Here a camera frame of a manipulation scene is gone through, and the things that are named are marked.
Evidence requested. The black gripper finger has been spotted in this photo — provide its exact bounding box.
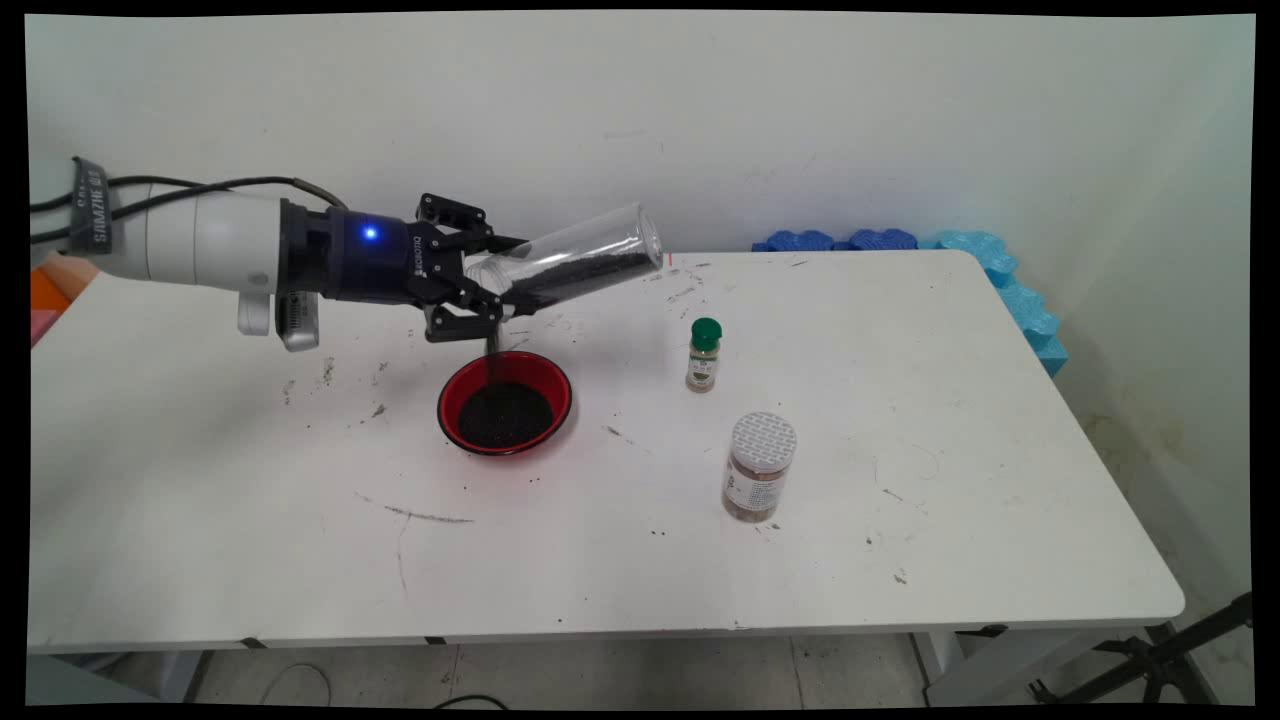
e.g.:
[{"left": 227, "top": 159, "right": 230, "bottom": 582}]
[
  {"left": 417, "top": 192, "right": 529, "bottom": 254},
  {"left": 425, "top": 280, "right": 542, "bottom": 344}
]

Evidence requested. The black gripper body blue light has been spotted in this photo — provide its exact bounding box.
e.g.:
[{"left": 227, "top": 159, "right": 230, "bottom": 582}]
[{"left": 280, "top": 198, "right": 468, "bottom": 306}]

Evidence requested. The black seeds heap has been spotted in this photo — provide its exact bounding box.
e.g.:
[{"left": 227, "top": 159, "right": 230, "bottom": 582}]
[
  {"left": 485, "top": 245, "right": 663, "bottom": 383},
  {"left": 458, "top": 383, "right": 554, "bottom": 449}
]

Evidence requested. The tall clear plastic jar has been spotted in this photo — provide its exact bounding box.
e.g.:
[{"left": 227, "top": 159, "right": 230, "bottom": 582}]
[{"left": 463, "top": 203, "right": 665, "bottom": 313}]

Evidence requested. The red and black bowl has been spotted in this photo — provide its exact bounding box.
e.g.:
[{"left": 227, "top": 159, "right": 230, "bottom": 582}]
[{"left": 436, "top": 350, "right": 574, "bottom": 458}]

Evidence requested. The green-capped spice bottle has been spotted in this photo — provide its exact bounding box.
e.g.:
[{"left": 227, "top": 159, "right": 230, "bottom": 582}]
[{"left": 685, "top": 317, "right": 724, "bottom": 394}]

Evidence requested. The foil-sealed jar of brown nuts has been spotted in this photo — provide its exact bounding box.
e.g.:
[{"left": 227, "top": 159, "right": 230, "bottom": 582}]
[{"left": 722, "top": 411, "right": 799, "bottom": 523}]

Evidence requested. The white table leg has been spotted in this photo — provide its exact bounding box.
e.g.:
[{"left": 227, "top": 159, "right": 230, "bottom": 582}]
[{"left": 28, "top": 650, "right": 216, "bottom": 706}]

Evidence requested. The light blue foam mat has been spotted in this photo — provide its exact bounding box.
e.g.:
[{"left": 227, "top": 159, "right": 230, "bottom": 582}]
[{"left": 920, "top": 230, "right": 1069, "bottom": 379}]

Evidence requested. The black tripod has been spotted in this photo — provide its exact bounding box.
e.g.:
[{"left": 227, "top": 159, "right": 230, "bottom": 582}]
[{"left": 1028, "top": 592, "right": 1254, "bottom": 706}]

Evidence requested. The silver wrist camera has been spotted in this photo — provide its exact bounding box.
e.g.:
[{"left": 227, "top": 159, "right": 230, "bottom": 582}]
[{"left": 275, "top": 290, "right": 321, "bottom": 353}]

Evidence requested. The black cable beige end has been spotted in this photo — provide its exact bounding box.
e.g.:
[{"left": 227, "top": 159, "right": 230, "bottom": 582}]
[{"left": 30, "top": 176, "right": 347, "bottom": 246}]

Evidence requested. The thin black camera cable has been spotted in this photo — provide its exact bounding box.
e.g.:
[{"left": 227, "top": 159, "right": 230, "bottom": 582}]
[{"left": 30, "top": 175, "right": 206, "bottom": 213}]

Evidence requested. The thin grey floor wire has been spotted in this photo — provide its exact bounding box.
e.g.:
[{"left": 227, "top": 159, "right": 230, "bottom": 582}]
[{"left": 262, "top": 662, "right": 333, "bottom": 706}]

